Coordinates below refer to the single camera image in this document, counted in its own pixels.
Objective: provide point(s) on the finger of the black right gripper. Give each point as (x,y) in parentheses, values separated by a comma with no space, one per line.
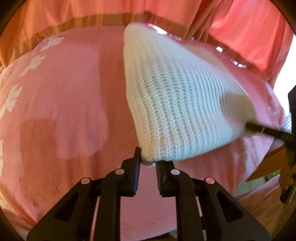
(281,135)

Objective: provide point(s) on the white red black knit sweater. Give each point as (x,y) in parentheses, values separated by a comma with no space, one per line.
(183,104)

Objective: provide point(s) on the pink curtain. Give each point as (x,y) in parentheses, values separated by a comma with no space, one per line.
(257,34)

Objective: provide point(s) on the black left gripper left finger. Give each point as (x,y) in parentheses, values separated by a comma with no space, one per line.
(91,209)

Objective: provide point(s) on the person's right hand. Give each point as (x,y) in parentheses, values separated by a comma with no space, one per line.
(286,180)

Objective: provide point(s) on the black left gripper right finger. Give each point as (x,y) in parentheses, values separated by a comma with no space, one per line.
(205,210)

